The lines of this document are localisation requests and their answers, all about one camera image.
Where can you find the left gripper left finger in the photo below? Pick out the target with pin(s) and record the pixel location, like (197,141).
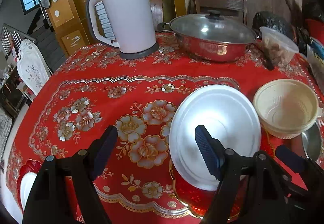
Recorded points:
(48,201)

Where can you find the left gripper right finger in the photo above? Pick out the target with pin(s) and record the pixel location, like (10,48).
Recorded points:
(259,178)

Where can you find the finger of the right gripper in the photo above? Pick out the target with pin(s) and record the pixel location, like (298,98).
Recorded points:
(295,162)

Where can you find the pink steel-lined mug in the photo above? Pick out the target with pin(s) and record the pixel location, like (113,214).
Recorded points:
(308,143)

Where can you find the red scalloped glass plate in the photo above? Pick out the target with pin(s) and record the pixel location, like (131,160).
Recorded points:
(29,166)

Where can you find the cream plastic bowl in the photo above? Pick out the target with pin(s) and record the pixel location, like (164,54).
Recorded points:
(286,108)

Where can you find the red gold-rimmed plate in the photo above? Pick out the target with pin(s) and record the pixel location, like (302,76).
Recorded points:
(198,201)

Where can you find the white shallow bowl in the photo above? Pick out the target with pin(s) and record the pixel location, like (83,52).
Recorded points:
(227,115)

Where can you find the white deep bowl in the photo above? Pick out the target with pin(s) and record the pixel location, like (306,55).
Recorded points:
(25,187)

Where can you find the red floral tablecloth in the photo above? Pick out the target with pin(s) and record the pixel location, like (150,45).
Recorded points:
(95,88)

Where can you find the clear plastic food container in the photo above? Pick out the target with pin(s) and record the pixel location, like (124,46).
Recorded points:
(277,47)

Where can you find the clear bag with snacks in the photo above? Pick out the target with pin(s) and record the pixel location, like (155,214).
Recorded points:
(316,65)

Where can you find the white ornate chair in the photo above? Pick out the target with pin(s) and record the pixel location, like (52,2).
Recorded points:
(31,66)

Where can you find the red plastic basin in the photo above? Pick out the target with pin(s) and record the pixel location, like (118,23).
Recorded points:
(316,29)

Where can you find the dark wrapped bundle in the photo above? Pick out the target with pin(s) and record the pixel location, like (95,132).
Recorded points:
(278,23)

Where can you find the steel pot with glass lid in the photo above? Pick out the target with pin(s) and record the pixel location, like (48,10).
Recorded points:
(211,36)

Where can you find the black plastic bag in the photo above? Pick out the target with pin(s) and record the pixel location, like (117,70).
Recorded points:
(312,10)

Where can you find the wooden slatted chair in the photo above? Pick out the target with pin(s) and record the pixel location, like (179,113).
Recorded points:
(234,9)

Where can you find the white electric kettle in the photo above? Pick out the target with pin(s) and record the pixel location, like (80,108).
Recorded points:
(132,25)

